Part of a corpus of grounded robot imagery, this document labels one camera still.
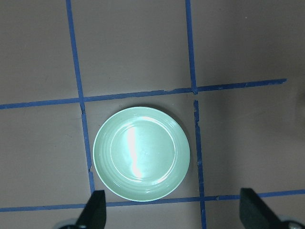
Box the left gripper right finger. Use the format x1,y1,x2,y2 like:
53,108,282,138
239,188,289,229

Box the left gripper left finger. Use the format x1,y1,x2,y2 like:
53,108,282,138
75,190,106,229

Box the left green plate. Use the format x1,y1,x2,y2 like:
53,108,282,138
92,106,190,202

